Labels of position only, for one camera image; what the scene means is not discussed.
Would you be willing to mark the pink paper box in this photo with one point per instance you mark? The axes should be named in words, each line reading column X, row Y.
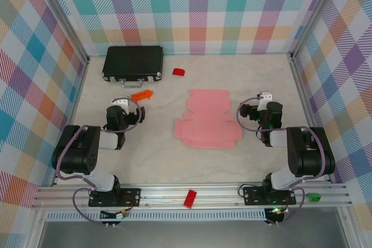
column 207, row 118

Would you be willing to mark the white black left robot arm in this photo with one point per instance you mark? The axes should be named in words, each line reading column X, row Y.
column 100, row 179

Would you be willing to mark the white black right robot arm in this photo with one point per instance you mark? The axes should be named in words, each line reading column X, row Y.
column 308, row 149

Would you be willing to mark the orange toy block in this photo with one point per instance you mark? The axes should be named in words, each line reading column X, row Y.
column 141, row 95

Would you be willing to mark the small red curved block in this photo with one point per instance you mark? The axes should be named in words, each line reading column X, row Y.
column 178, row 71

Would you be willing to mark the green toy block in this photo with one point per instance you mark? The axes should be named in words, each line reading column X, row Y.
column 314, row 196

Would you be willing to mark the small connector with green light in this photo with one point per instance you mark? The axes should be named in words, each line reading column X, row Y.
column 276, row 211

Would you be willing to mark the red toy brick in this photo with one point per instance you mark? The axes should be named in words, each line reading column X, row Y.
column 190, row 198

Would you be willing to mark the grey metal panel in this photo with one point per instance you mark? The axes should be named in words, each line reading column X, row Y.
column 189, row 235

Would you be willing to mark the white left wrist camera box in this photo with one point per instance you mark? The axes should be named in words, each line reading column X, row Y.
column 122, row 102

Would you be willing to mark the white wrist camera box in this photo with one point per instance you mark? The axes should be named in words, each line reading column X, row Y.
column 122, row 102
column 266, row 97

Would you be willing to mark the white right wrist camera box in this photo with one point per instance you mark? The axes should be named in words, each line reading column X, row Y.
column 266, row 97

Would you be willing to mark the aluminium side rail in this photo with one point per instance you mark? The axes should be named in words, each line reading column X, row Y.
column 78, row 91
column 303, row 91

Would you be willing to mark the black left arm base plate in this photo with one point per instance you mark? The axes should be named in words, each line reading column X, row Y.
column 132, row 197

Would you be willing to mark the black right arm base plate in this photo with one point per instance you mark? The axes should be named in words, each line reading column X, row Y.
column 251, row 195

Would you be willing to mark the aluminium frame rail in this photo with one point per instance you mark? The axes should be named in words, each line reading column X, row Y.
column 162, row 194

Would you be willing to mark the aluminium corner post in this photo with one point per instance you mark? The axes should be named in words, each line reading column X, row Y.
column 64, row 17
column 315, row 12

